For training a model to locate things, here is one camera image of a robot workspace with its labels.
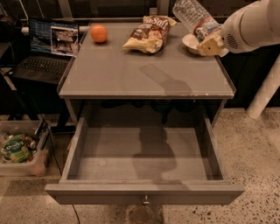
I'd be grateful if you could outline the metal drawer knob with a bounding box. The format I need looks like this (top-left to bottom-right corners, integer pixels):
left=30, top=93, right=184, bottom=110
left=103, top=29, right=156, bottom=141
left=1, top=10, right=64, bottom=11
left=142, top=196, right=151, bottom=206

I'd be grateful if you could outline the green snack bag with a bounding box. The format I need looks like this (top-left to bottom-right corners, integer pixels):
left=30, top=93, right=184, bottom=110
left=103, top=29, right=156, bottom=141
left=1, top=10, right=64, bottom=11
left=1, top=134, right=32, bottom=163

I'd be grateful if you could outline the yellow chip bag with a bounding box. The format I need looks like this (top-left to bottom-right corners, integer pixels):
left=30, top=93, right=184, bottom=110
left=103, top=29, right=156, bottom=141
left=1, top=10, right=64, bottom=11
left=122, top=16, right=177, bottom=54

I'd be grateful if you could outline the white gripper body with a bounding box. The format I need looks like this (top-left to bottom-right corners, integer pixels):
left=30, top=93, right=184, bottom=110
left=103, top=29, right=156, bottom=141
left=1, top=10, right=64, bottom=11
left=220, top=12, right=251, bottom=53

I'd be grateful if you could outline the orange fruit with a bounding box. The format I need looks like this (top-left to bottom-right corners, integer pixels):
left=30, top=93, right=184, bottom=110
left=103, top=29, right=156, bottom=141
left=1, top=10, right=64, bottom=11
left=90, top=24, right=108, bottom=44

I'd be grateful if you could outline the white ceramic bowl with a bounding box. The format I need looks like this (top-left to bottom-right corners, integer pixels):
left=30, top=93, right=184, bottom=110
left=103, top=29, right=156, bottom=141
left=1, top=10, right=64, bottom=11
left=181, top=32, right=230, bottom=58

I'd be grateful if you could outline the clear plastic water bottle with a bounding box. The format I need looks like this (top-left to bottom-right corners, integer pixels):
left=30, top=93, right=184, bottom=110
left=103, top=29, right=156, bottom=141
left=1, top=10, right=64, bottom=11
left=172, top=0, right=221, bottom=42

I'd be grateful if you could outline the clear plastic storage bin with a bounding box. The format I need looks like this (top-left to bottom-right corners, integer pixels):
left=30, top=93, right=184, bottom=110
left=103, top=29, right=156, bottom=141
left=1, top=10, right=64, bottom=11
left=0, top=121, right=54, bottom=176

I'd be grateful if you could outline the white diagonal pole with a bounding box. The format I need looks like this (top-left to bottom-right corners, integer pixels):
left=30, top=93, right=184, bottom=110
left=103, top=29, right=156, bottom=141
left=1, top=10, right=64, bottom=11
left=247, top=54, right=280, bottom=119

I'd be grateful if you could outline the black floor cable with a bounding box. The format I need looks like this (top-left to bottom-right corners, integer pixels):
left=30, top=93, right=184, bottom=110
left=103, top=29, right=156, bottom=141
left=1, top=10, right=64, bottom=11
left=47, top=128, right=81, bottom=224

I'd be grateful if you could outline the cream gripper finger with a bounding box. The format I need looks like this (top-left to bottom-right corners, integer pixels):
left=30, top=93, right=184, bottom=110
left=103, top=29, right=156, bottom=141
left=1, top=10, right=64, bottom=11
left=197, top=35, right=224, bottom=56

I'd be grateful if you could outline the black open laptop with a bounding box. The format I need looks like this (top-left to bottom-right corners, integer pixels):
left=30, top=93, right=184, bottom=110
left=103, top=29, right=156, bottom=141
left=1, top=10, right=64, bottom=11
left=12, top=17, right=79, bottom=85

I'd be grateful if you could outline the grey cabinet frame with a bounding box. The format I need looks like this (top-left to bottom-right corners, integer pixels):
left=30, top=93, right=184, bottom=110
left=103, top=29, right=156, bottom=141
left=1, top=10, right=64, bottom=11
left=58, top=22, right=235, bottom=122

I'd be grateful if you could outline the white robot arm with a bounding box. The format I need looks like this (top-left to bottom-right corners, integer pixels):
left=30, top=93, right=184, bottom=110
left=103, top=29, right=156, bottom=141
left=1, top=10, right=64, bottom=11
left=197, top=0, right=280, bottom=57

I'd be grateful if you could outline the grey open top drawer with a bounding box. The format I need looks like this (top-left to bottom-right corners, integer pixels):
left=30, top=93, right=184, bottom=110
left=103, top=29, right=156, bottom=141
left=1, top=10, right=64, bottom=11
left=45, top=118, right=244, bottom=205

